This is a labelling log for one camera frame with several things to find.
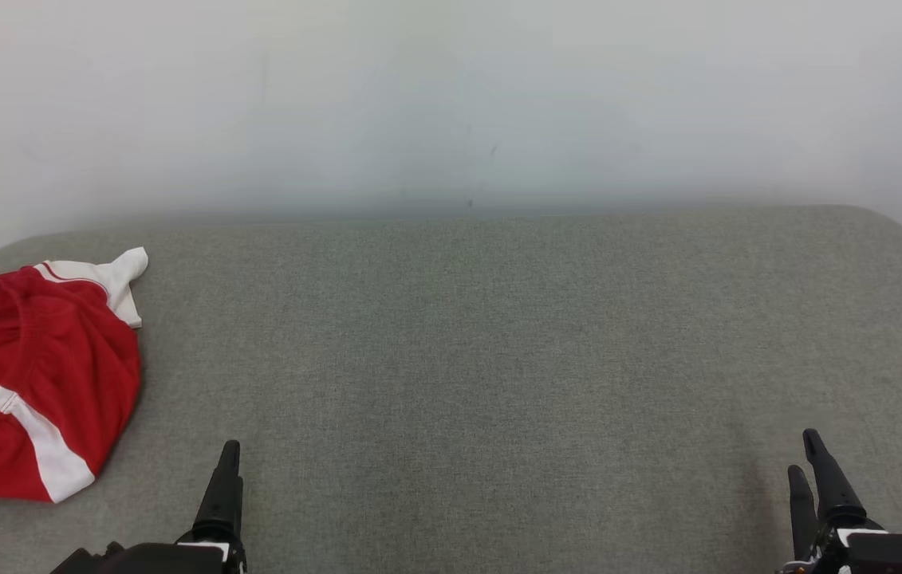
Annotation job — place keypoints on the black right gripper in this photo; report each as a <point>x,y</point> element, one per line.
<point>897,558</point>

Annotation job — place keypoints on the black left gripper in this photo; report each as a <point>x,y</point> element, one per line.
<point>155,560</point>

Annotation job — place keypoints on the red shorts white trim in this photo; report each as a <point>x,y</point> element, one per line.
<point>44,359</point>

